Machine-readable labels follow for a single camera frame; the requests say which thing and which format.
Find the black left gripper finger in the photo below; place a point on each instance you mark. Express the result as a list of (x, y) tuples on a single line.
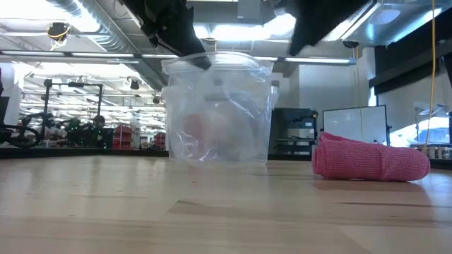
[(192, 46)]

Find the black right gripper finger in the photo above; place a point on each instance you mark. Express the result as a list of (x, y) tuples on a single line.
[(302, 39)]

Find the clear plastic zip bag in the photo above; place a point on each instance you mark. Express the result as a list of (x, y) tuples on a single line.
[(219, 116)]

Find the clear plastic storage container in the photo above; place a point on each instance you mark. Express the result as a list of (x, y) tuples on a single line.
[(269, 148)]

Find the pink elastic bandage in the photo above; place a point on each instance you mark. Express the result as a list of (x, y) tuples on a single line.
[(370, 162)]

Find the long ceiling light bar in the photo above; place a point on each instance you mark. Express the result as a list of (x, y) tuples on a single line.
[(318, 60)]

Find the grey ceiling junction box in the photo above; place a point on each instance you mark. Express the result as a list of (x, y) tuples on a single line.
[(249, 8)]

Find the black hanging spotlight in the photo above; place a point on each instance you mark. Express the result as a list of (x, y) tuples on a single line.
[(134, 84)]

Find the black equipment cart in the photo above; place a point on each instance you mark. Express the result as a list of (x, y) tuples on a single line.
[(293, 123)]

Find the white whiteboard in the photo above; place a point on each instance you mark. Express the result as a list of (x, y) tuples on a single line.
[(353, 123)]

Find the black robot workstation rig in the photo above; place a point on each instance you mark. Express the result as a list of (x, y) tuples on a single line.
[(84, 132)]

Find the black office chair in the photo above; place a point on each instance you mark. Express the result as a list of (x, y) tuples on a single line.
[(7, 135)]

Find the black ceiling dome camera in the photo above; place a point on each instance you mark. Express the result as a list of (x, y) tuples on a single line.
[(351, 44)]

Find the silver ceiling ventilation duct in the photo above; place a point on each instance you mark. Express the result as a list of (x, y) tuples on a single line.
[(113, 39)]

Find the black aluminium table frame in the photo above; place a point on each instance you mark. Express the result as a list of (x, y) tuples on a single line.
[(53, 152)]

